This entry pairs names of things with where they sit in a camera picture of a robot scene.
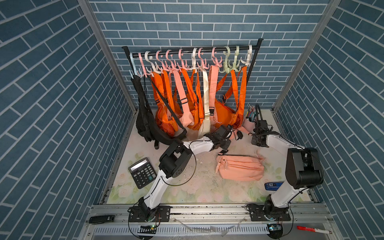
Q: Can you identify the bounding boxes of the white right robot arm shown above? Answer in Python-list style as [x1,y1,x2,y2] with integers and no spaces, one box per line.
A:
[246,120,325,222]

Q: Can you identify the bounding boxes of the green hook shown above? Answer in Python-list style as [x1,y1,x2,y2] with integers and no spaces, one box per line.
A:
[219,46,231,74]
[231,46,241,72]

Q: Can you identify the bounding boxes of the black remote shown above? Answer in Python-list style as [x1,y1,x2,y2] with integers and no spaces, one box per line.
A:
[89,215,115,225]

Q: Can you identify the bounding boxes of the white hook right end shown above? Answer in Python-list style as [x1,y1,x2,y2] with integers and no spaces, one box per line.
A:
[240,45,253,67]

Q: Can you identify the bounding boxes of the bright orange crescent bag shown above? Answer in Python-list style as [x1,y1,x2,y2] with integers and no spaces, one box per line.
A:
[215,66,247,129]

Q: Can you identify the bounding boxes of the pink metal pen bucket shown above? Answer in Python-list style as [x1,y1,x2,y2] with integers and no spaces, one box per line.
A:
[243,104,263,134]

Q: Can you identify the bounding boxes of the black calculator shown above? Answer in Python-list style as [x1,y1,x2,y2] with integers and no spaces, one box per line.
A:
[128,158,157,190]

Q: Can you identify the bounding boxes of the red white marker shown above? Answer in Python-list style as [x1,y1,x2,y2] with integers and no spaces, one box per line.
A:
[297,226,332,235]

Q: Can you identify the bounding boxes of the light blue hook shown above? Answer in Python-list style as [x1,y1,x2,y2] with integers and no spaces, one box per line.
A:
[129,53,142,78]

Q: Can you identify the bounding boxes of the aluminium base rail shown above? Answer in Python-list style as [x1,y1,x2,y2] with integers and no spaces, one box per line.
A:
[79,202,342,240]

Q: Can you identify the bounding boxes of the blue card device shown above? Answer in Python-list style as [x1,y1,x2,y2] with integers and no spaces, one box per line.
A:
[264,182,284,191]

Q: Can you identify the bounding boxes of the black clothes rack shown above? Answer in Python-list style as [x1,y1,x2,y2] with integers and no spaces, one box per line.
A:
[122,38,264,83]

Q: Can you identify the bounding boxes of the pink hook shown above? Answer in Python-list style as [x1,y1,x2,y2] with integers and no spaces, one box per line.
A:
[211,47,223,68]

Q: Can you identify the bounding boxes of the black bag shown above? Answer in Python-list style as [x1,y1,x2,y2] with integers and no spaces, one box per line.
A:
[131,75,187,149]

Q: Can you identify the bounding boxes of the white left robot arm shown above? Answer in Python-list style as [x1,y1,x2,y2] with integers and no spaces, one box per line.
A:
[130,125,233,222]

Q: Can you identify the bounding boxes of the beige bag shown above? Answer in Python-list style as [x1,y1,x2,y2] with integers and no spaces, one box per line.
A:
[195,69,211,140]

